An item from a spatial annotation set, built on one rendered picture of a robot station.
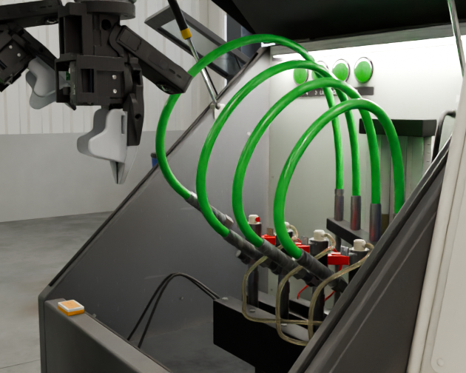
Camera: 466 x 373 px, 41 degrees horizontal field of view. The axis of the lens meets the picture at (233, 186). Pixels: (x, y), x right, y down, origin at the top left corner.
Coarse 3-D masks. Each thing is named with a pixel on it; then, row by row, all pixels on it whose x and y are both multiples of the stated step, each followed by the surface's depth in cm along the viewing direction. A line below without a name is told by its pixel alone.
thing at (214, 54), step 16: (224, 48) 97; (304, 48) 107; (208, 64) 96; (176, 96) 93; (160, 128) 92; (336, 128) 113; (160, 144) 92; (336, 144) 114; (160, 160) 93; (336, 160) 114; (336, 176) 115; (336, 192) 115
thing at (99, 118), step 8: (96, 112) 76; (104, 112) 76; (96, 120) 76; (104, 120) 76; (96, 128) 76; (104, 128) 77; (88, 136) 76; (80, 144) 75; (80, 152) 75; (88, 152) 76; (112, 168) 77
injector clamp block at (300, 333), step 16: (224, 304) 105; (240, 304) 105; (272, 304) 105; (224, 320) 105; (240, 320) 101; (224, 336) 105; (240, 336) 101; (256, 336) 98; (272, 336) 94; (288, 336) 91; (304, 336) 90; (240, 352) 102; (256, 352) 98; (272, 352) 95; (288, 352) 91; (256, 368) 98; (272, 368) 95; (288, 368) 92
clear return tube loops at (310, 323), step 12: (288, 228) 97; (324, 252) 87; (360, 264) 81; (288, 276) 83; (336, 276) 79; (276, 300) 83; (312, 300) 77; (276, 312) 83; (312, 312) 77; (276, 324) 83; (312, 324) 77; (312, 336) 77
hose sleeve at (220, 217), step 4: (192, 192) 96; (192, 196) 96; (196, 196) 97; (184, 200) 97; (188, 200) 96; (192, 200) 96; (196, 200) 96; (192, 204) 97; (196, 204) 97; (196, 208) 98; (212, 208) 99; (216, 212) 99; (220, 212) 100; (216, 216) 99; (220, 216) 100; (224, 216) 100; (220, 220) 100; (224, 220) 100
